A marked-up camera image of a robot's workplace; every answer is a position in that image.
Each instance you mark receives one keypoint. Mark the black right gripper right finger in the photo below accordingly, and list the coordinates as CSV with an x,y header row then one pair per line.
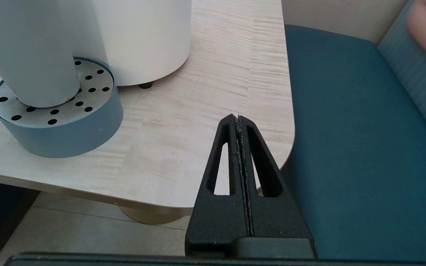
x,y
279,218

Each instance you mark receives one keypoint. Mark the large perforated metal drip tray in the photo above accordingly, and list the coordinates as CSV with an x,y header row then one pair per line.
x,y
68,133

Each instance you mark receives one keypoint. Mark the tea dispenser with white base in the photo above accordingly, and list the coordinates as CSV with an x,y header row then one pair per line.
x,y
142,37

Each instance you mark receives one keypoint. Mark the round beige table pedestal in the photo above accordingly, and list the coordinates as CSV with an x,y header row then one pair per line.
x,y
150,216

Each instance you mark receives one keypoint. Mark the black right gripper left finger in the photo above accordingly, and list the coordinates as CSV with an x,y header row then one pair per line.
x,y
213,221

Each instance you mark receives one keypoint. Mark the grey plastic cup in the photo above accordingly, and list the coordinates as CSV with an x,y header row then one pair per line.
x,y
31,48

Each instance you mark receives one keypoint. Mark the teal ribbed bench backrest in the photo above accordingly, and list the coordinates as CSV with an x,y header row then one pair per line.
x,y
416,74

